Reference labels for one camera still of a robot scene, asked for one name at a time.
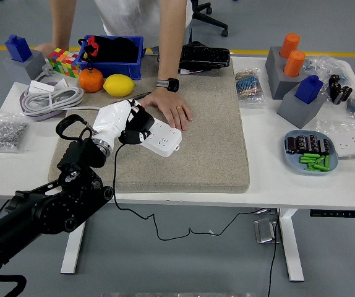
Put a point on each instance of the person's right hand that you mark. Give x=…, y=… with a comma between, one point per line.
x=46, y=49

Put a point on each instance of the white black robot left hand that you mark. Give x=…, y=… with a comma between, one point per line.
x=111, y=120

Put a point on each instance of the person's left hand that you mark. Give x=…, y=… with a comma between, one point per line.
x=169, y=106

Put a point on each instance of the black plug adapter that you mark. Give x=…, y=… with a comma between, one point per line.
x=143, y=120

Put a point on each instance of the white power strip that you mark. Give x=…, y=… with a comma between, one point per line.
x=165, y=139

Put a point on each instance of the person's left forearm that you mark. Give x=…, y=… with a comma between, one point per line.
x=169, y=46

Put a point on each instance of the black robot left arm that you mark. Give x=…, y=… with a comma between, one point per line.
x=57, y=210

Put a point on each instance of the person's right forearm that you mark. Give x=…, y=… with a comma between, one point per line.
x=61, y=21

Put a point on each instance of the multicoloured puzzle cube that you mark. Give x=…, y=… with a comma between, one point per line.
x=63, y=62

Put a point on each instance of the black wrist watch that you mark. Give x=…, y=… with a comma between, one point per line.
x=172, y=85

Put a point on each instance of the blue bottle-shaped block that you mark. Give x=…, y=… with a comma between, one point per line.
x=18, y=48
x=309, y=89

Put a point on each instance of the black silver pen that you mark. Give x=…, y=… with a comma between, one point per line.
x=143, y=94

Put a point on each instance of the yellow lemon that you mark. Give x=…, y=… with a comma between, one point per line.
x=118, y=85

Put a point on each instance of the white paper card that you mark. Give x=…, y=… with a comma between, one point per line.
x=61, y=83

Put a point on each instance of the small white box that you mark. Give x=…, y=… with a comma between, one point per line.
x=40, y=87

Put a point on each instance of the orange fruit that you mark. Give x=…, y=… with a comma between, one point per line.
x=91, y=81

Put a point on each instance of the grey-brown mat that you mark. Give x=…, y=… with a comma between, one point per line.
x=196, y=148

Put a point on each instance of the blue plastic bin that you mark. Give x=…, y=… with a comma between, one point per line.
x=118, y=68

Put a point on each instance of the purple disc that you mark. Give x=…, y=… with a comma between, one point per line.
x=22, y=99

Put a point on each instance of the black plastic tray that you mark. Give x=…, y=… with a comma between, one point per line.
x=205, y=57

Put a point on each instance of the clear bag of resistors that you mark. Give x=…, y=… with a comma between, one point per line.
x=248, y=86

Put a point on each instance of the person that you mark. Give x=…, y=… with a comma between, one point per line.
x=128, y=15

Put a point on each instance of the black office chair base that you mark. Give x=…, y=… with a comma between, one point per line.
x=224, y=32

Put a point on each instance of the clear bag of screws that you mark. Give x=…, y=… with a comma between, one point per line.
x=5, y=133

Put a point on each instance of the grey two-hole block holder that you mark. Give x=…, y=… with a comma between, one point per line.
x=276, y=71

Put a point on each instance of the dark cylindrical capacitor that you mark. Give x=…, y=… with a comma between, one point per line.
x=314, y=143
x=325, y=146
x=302, y=143
x=290, y=145

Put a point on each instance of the orange cylinder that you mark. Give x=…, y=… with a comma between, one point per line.
x=290, y=44
x=295, y=63

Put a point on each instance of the blue-grey plate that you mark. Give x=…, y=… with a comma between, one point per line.
x=292, y=161

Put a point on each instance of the white table leg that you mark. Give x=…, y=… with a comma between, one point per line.
x=72, y=250
x=292, y=247

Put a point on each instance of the green cylindrical piece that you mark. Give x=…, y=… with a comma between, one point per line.
x=307, y=160
x=307, y=155
x=312, y=169
x=319, y=160
x=327, y=161
x=321, y=167

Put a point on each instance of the silver metal pedal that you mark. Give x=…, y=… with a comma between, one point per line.
x=265, y=230

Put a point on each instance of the clear plastic bag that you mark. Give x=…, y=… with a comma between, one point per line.
x=329, y=127

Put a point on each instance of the black capacitor bundle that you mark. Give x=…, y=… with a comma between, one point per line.
x=339, y=91

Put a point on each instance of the black table control panel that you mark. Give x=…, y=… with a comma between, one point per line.
x=334, y=213

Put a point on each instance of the grey wall plug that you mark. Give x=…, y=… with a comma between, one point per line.
x=47, y=70

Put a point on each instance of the white wall socket plate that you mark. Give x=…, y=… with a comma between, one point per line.
x=350, y=145

